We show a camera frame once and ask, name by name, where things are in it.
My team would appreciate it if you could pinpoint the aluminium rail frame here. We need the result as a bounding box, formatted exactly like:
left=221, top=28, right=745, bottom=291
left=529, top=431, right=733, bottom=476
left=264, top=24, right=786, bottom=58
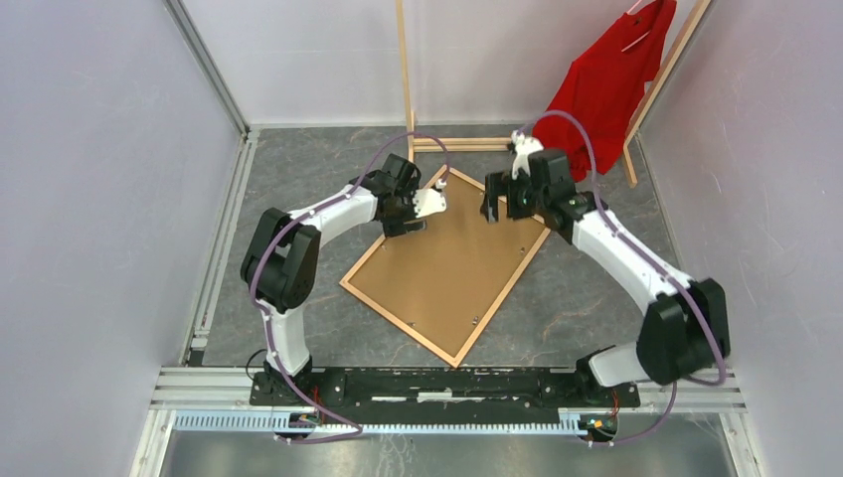
left=128, top=0, right=768, bottom=477

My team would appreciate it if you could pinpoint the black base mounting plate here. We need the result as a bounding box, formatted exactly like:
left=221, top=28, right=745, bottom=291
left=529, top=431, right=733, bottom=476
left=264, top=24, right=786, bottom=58
left=250, top=367, right=641, bottom=425

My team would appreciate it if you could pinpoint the wooden picture frame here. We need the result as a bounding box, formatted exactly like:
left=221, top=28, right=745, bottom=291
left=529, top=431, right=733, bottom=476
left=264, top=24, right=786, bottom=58
left=338, top=165, right=553, bottom=370

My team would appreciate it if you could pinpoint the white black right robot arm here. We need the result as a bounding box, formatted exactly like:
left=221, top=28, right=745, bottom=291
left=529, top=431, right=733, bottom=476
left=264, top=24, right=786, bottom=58
left=480, top=149, right=731, bottom=405

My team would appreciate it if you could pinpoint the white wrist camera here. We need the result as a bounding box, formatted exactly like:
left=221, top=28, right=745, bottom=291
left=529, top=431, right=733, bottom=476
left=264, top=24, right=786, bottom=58
left=510, top=130, right=544, bottom=180
left=412, top=179, right=447, bottom=219

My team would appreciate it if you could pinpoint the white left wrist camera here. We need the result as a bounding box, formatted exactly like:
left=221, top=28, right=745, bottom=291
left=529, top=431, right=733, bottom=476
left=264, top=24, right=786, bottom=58
left=412, top=179, right=447, bottom=219

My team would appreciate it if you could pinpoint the red t-shirt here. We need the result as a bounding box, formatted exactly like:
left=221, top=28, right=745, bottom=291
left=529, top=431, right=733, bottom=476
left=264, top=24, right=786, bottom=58
left=532, top=13, right=664, bottom=182

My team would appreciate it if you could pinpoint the brown fibreboard backing board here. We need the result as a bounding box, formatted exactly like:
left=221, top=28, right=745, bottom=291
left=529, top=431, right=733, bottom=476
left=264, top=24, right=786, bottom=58
left=349, top=174, right=545, bottom=360

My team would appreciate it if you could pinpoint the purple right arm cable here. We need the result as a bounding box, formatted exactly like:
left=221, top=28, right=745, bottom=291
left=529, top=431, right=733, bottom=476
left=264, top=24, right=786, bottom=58
left=516, top=108, right=729, bottom=449

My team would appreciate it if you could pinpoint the wooden clothes rack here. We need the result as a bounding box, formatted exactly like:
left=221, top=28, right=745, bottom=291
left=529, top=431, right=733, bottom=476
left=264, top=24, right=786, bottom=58
left=395, top=0, right=713, bottom=189

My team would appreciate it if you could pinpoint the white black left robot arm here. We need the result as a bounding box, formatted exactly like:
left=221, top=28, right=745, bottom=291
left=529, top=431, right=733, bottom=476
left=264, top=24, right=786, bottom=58
left=241, top=154, right=447, bottom=405

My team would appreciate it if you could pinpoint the white clothes hanger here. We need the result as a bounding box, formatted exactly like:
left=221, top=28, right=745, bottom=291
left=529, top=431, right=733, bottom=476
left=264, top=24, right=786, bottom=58
left=619, top=1, right=675, bottom=54

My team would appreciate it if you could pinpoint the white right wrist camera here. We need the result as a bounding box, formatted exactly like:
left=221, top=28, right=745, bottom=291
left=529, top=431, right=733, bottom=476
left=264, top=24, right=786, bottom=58
left=510, top=130, right=544, bottom=180

